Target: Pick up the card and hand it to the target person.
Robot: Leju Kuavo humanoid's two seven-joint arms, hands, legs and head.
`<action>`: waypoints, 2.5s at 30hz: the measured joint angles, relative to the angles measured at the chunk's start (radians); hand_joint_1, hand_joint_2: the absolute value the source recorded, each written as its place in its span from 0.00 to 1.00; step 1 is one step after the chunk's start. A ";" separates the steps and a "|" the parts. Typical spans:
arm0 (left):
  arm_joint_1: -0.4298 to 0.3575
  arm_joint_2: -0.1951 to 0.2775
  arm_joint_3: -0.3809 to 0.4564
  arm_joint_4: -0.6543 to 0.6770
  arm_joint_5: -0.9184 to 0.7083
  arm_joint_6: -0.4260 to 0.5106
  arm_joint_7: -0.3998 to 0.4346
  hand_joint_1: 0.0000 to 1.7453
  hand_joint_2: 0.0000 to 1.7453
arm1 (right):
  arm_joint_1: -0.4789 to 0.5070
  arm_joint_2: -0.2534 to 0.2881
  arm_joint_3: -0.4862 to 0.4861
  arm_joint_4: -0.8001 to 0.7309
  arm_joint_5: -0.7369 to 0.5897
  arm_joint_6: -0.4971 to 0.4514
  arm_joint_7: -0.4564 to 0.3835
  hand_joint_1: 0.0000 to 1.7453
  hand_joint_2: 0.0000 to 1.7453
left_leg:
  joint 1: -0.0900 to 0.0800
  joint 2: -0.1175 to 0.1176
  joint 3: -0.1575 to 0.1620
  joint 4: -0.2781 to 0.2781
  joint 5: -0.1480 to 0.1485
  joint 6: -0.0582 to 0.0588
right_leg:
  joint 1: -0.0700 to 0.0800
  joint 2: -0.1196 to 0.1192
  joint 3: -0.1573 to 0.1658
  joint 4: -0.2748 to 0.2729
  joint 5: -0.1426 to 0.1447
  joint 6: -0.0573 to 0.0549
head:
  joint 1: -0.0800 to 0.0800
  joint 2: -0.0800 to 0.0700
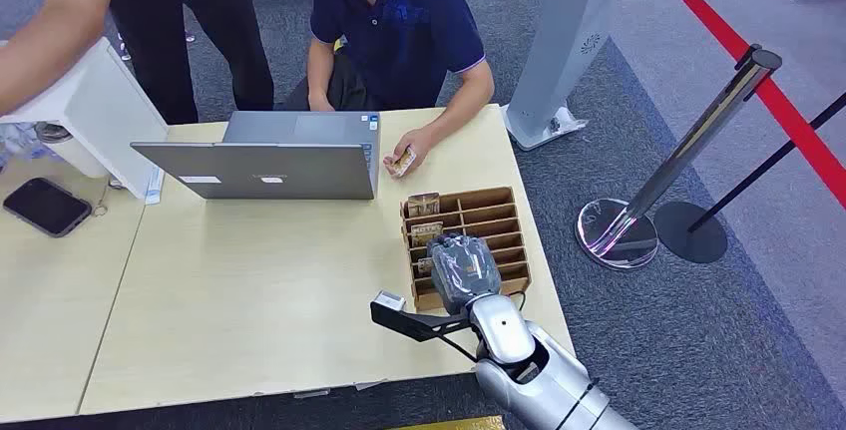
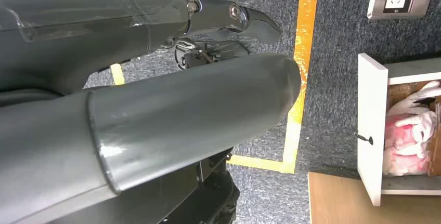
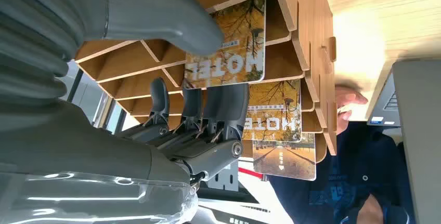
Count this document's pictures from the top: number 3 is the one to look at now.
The grey slotted metal bracket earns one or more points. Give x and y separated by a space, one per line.
225 181

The ribbed grey right arm sleeve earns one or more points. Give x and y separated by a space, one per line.
31 43

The clear plastic cover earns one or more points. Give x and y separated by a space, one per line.
86 200

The grey laptop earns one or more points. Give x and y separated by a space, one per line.
418 129

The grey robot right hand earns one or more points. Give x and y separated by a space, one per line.
86 143

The person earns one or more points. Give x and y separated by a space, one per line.
355 167

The wooden card rack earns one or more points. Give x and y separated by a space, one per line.
137 64

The tree avenue card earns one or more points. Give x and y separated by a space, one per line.
286 162

